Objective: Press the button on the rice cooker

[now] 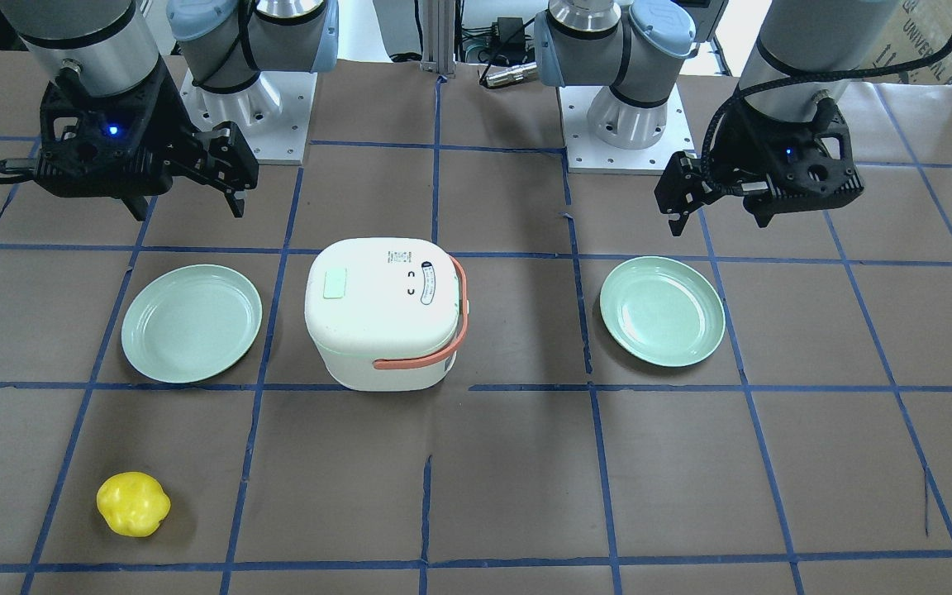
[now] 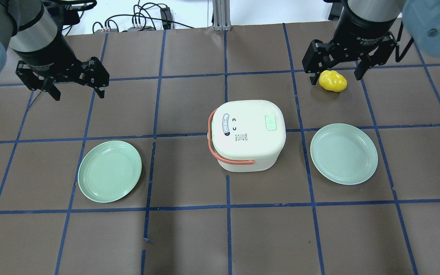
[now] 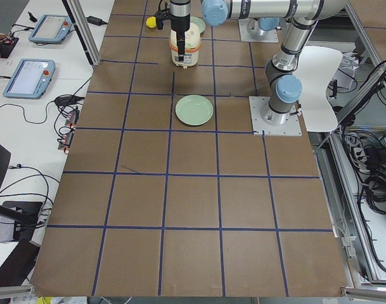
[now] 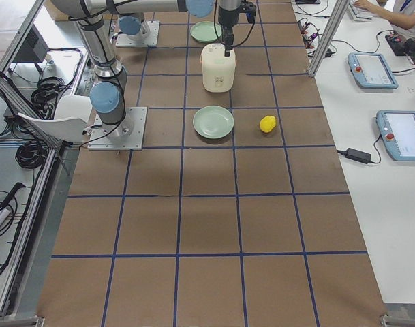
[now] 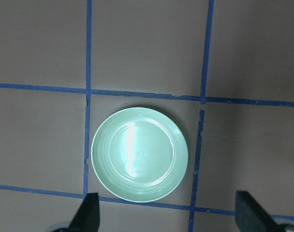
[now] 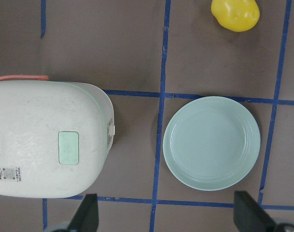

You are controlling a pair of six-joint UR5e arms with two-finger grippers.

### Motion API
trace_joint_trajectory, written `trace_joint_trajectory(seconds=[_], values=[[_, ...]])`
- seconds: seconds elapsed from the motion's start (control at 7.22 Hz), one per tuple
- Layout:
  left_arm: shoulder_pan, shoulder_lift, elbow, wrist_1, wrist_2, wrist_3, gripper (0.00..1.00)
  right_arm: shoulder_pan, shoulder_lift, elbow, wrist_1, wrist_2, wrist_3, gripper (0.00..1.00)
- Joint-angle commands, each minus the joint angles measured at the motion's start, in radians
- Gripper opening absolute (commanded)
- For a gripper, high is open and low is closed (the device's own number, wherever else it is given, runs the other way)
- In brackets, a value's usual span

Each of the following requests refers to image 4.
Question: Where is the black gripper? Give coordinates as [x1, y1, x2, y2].
[218, 0, 241, 57]

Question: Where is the white rice cooker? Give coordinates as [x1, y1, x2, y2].
[200, 44, 236, 93]

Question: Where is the person forearm white shirt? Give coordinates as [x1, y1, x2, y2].
[372, 5, 415, 30]

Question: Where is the person hand at keyboard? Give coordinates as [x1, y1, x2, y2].
[354, 0, 375, 12]

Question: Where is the far green plate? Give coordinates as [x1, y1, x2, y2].
[190, 21, 222, 43]

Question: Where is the green plate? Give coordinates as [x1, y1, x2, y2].
[193, 106, 234, 139]
[190, 21, 222, 43]

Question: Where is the near green plate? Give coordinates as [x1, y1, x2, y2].
[193, 106, 234, 139]

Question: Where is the yellow lemon toy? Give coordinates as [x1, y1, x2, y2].
[259, 115, 277, 134]

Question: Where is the far blue teach pendant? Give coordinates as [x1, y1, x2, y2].
[348, 52, 399, 90]

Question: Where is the blue teach pendant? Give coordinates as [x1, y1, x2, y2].
[376, 110, 415, 161]
[348, 52, 399, 90]

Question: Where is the white plastic chair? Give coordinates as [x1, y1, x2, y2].
[18, 95, 92, 143]

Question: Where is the black power adapter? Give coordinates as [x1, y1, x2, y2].
[345, 148, 371, 164]

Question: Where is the brown paper table mat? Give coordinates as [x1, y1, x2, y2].
[37, 1, 385, 326]

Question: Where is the black monitor on floor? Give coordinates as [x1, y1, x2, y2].
[13, 25, 49, 63]

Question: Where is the near blue teach pendant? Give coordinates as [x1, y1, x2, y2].
[376, 110, 415, 161]

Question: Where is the aluminium frame post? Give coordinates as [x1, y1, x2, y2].
[307, 0, 349, 78]

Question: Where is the black cable coil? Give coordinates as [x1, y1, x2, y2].
[15, 140, 44, 170]

